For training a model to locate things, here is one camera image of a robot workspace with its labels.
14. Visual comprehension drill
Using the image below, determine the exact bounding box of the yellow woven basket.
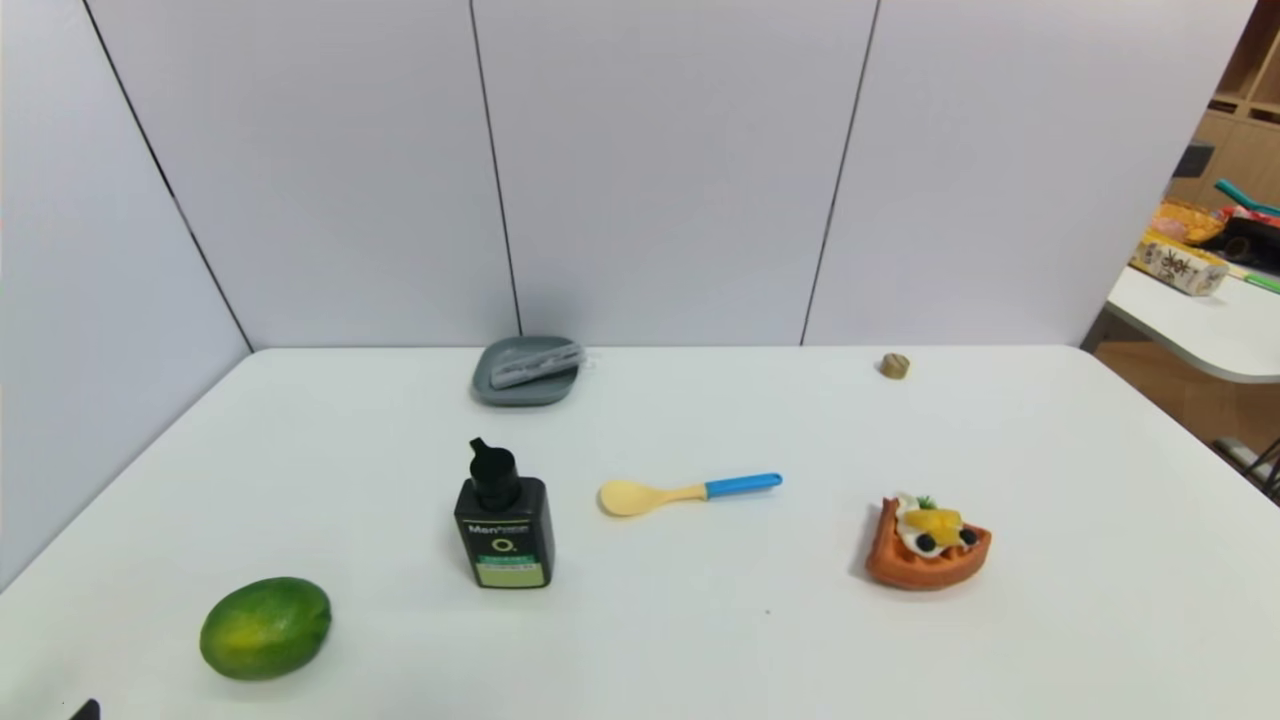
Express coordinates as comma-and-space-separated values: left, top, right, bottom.
1152, 200, 1227, 247

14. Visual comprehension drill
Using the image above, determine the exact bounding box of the black object on side table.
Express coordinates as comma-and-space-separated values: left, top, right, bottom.
1222, 216, 1280, 273

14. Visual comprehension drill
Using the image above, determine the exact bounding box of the green mango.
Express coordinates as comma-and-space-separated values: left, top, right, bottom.
199, 576, 333, 683

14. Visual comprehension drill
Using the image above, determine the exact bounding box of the teal handle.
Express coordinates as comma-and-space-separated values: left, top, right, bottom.
1214, 179, 1280, 218

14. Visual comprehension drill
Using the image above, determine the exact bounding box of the grey square dish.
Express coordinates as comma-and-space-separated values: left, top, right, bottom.
471, 335, 584, 408

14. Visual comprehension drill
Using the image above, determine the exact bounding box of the wooden shelf unit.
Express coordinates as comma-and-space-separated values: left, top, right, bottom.
1166, 0, 1280, 211

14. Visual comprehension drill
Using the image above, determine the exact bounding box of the yellow spoon blue handle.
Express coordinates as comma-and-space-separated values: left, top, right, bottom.
598, 472, 784, 518

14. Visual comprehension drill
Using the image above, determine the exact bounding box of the black chair base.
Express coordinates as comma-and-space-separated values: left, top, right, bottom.
1213, 436, 1280, 501

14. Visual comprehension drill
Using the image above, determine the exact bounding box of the clear plastic bit case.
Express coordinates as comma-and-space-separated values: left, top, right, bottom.
489, 341, 588, 390

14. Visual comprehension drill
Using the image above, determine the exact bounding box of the toy waffle with fruit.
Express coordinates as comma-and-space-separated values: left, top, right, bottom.
864, 493, 994, 592

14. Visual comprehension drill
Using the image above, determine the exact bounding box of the white side table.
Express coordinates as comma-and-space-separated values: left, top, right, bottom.
1104, 264, 1280, 385

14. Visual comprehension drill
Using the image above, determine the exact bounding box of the black pump bottle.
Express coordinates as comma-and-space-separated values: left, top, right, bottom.
453, 437, 556, 590

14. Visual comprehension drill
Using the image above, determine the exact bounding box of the printed cardboard box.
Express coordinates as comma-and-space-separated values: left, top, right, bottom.
1130, 232, 1230, 298

